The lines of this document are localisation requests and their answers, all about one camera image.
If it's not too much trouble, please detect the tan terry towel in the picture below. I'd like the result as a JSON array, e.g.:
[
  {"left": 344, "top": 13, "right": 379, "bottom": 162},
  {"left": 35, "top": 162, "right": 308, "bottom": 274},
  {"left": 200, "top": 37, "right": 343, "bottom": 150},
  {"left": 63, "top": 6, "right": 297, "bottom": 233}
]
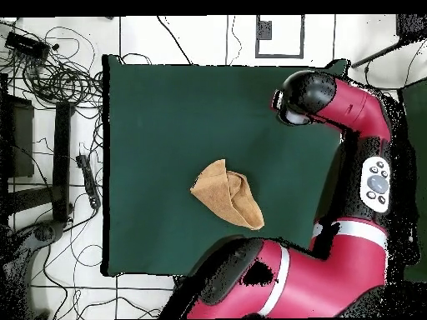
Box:
[{"left": 188, "top": 158, "right": 265, "bottom": 232}]

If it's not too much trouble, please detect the dark flat box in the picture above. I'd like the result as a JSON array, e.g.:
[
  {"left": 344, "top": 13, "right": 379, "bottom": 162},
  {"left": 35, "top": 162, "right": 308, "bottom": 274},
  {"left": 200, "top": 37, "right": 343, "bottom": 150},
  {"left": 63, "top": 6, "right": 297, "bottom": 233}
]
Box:
[{"left": 0, "top": 94, "right": 35, "bottom": 179}]

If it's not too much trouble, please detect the dark green table cloth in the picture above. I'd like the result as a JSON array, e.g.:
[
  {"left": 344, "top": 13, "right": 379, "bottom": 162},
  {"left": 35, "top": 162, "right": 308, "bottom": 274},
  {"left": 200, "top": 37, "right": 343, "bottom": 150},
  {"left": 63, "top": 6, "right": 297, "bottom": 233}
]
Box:
[{"left": 101, "top": 54, "right": 349, "bottom": 278}]

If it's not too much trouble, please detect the black power strip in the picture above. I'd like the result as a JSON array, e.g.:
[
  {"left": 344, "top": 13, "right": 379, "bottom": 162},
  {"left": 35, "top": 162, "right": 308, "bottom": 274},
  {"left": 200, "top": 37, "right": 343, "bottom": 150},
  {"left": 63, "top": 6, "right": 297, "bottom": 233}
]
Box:
[{"left": 75, "top": 153, "right": 102, "bottom": 210}]

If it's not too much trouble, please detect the black upright bar stand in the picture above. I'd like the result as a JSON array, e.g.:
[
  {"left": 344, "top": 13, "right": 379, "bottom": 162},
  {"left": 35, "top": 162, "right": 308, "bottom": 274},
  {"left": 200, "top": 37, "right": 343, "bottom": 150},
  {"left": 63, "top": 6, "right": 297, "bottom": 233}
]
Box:
[{"left": 51, "top": 101, "right": 76, "bottom": 224}]

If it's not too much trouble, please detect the grey curved base foot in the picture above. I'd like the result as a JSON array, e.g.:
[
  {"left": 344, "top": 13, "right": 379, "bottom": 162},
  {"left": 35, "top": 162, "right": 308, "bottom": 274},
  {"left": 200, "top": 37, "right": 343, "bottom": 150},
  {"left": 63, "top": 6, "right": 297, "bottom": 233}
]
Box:
[{"left": 0, "top": 219, "right": 66, "bottom": 319}]

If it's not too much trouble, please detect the dark tripod rod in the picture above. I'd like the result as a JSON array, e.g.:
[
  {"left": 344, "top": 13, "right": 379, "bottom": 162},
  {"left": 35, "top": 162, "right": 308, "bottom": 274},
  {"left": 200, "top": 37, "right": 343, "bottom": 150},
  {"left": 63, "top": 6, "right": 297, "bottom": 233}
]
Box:
[{"left": 349, "top": 13, "right": 427, "bottom": 69}]

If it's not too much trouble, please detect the black electronics box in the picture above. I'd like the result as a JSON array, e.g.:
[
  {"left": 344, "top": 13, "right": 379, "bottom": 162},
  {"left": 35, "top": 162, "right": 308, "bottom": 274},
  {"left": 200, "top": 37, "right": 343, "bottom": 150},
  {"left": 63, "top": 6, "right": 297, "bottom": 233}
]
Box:
[{"left": 4, "top": 30, "right": 51, "bottom": 61}]

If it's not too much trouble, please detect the tangle of black cables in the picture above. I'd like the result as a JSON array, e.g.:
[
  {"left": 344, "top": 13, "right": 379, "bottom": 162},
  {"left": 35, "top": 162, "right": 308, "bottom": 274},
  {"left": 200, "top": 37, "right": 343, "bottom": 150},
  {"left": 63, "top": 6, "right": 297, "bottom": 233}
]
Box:
[{"left": 0, "top": 19, "right": 104, "bottom": 111}]

